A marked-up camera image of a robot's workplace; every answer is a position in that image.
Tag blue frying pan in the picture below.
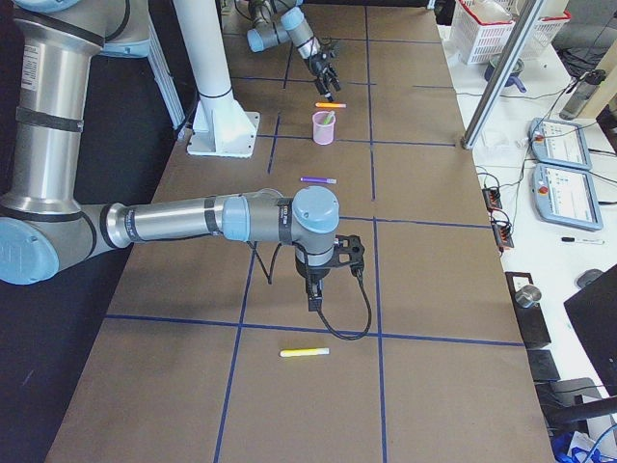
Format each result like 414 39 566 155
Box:
484 53 530 92

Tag far teach pendant tablet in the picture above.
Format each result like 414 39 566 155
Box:
528 118 592 171

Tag yellow highlighter pen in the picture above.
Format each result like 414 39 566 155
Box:
280 347 330 358

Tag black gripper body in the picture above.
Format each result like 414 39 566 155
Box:
295 259 331 285
308 48 337 80

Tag black marker on desk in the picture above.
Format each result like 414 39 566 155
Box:
560 236 605 245

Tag teach pendant tablet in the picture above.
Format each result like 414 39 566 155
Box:
531 163 604 232
528 118 592 171

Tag orange connector box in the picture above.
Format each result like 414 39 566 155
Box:
491 219 514 252
481 186 502 211

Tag orange highlighter pen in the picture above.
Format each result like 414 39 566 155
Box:
314 101 347 109

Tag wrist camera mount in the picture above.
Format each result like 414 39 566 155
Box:
332 234 365 278

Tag red white plastic basket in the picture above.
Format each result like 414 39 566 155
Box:
449 1 572 65

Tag purple highlighter pen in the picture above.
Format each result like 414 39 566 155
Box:
300 177 337 184

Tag steel cup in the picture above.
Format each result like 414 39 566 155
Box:
514 285 542 309

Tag black monitor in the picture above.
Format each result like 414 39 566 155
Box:
564 265 616 395

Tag near teach pendant tablet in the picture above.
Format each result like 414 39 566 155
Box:
531 163 604 232

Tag pink mesh pen holder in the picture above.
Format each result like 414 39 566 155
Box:
312 111 336 146

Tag white pillar with base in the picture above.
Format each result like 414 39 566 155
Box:
174 0 260 158

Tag green highlighter pen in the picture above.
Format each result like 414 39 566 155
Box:
322 111 335 125

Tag black computer mouse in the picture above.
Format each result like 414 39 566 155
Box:
576 268 604 288

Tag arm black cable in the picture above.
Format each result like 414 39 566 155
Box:
250 238 373 341

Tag white tissue paper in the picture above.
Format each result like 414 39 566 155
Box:
481 129 514 152

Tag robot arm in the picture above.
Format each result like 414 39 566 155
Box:
247 1 340 102
1 1 345 311

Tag aluminium frame post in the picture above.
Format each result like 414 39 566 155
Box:
461 0 547 150

